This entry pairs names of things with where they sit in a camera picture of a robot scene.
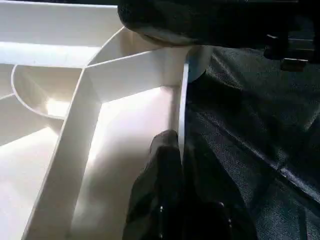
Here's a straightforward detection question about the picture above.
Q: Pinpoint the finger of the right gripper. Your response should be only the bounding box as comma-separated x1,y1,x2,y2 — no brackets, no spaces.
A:
117,0,301,50

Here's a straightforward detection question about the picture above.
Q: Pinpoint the black work mat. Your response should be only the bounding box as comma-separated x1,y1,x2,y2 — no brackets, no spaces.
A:
180,42,320,240

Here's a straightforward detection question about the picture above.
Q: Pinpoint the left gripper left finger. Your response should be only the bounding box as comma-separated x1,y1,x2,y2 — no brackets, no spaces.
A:
122,129,183,240

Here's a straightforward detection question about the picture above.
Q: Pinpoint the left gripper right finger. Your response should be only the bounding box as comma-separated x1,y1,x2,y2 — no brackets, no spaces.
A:
182,131,259,240

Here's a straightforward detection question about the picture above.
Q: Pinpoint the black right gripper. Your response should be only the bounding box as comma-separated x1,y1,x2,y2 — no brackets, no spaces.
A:
264,0,320,72

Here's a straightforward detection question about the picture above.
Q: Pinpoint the white plastic table top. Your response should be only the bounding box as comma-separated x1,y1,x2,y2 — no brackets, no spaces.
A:
0,0,214,240

